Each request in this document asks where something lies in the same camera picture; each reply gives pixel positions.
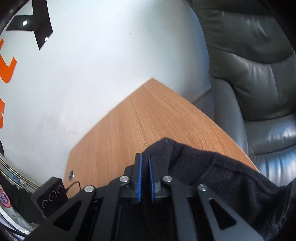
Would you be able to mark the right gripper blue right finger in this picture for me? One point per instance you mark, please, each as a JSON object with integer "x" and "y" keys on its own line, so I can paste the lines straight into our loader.
{"x": 155, "y": 180}

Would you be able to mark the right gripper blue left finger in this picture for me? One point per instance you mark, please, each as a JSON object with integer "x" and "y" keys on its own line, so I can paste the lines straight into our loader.
{"x": 137, "y": 178}

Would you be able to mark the black fleece jacket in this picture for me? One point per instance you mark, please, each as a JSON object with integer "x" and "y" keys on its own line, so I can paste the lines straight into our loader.
{"x": 268, "y": 208}

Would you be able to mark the dark leather armchair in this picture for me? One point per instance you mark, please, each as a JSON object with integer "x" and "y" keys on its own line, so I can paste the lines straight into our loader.
{"x": 252, "y": 75}

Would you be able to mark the black camera box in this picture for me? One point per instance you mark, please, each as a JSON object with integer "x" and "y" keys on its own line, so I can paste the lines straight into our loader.
{"x": 50, "y": 197}

